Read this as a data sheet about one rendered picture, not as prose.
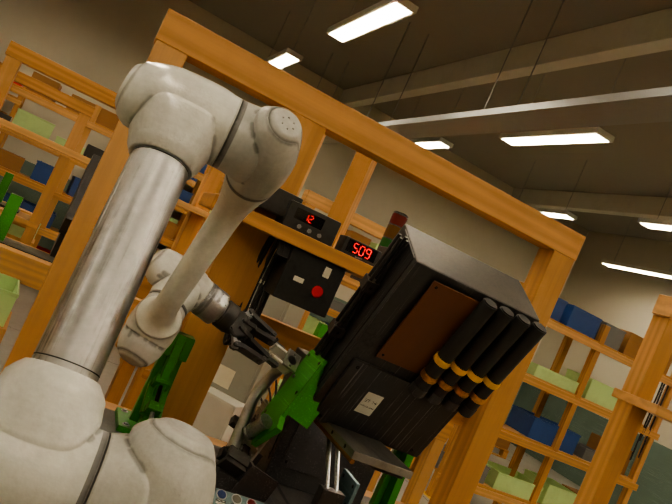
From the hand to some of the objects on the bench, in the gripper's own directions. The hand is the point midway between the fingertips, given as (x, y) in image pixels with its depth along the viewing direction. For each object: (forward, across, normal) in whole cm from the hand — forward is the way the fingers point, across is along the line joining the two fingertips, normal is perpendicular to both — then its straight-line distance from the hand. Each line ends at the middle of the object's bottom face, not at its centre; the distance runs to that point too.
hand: (280, 358), depth 181 cm
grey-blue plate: (+31, -29, +5) cm, 43 cm away
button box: (+5, -47, +2) cm, 47 cm away
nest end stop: (+4, -29, +12) cm, 32 cm away
